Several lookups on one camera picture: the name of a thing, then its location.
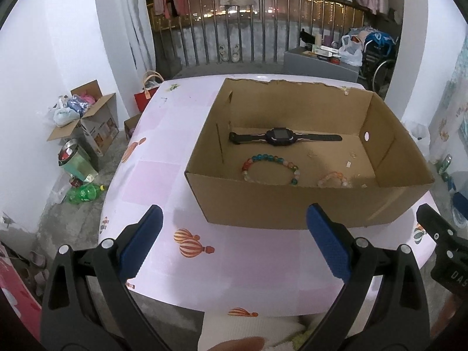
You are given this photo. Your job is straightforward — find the orange pink bead bracelet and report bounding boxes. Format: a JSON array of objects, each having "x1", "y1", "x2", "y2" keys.
[{"x1": 316, "y1": 171, "x2": 353, "y2": 190}]

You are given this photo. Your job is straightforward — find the multicolour bead bracelet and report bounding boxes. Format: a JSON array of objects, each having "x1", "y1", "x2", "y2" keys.
[{"x1": 240, "y1": 153, "x2": 302, "y2": 187}]

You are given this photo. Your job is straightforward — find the black digital wrist watch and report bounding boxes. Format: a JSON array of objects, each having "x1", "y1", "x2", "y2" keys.
[{"x1": 229, "y1": 128, "x2": 343, "y2": 147}]

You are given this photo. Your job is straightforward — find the green plastic bottle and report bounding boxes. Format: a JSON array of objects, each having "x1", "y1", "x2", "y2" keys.
[{"x1": 67, "y1": 183, "x2": 106, "y2": 204}]

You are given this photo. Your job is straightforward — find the green blender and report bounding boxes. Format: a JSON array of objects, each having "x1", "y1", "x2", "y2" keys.
[{"x1": 58, "y1": 139, "x2": 98, "y2": 183}]

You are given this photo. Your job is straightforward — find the small open cardboard box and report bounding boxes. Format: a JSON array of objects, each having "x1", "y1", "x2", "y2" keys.
[{"x1": 47, "y1": 80, "x2": 119, "y2": 157}]

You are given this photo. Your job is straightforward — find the large brown cardboard box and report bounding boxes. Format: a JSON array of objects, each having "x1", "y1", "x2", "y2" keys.
[{"x1": 185, "y1": 78, "x2": 434, "y2": 230}]

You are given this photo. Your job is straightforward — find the red gift bag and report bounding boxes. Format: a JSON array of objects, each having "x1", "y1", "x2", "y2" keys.
[{"x1": 134, "y1": 70, "x2": 164, "y2": 113}]

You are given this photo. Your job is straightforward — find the wheelchair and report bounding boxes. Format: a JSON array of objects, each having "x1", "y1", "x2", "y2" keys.
[{"x1": 362, "y1": 31, "x2": 399, "y2": 99}]

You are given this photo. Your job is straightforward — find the grey cabinet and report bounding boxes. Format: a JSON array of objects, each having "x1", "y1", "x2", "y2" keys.
[{"x1": 282, "y1": 47, "x2": 359, "y2": 82}]

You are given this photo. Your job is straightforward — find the white plastic bag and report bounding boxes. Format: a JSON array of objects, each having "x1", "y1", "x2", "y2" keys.
[{"x1": 338, "y1": 35, "x2": 362, "y2": 67}]

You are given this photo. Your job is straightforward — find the metal balcony railing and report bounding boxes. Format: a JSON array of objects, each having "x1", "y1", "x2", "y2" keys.
[{"x1": 147, "y1": 0, "x2": 367, "y2": 67}]

